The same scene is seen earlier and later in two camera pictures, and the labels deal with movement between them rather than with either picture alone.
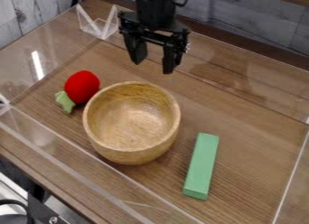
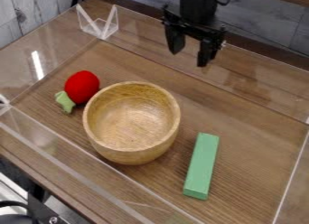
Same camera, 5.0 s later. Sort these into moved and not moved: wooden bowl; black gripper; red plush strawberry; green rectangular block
Moved: black gripper
Not moved: wooden bowl; green rectangular block; red plush strawberry
